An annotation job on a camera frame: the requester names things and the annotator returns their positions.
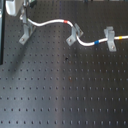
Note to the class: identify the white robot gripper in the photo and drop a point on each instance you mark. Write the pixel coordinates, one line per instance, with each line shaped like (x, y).
(13, 7)

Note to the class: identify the left metal cable clip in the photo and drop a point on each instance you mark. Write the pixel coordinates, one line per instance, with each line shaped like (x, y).
(28, 31)

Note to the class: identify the metal cable clip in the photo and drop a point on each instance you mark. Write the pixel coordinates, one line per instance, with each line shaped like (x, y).
(28, 31)
(110, 34)
(76, 32)

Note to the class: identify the black vertical post left edge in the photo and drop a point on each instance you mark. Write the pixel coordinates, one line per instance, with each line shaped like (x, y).
(2, 29)

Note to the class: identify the middle metal cable clip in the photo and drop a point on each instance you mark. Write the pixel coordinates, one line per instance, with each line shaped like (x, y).
(76, 32)

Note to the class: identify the right metal cable clip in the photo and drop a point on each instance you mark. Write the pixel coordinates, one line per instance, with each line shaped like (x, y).
(110, 34)

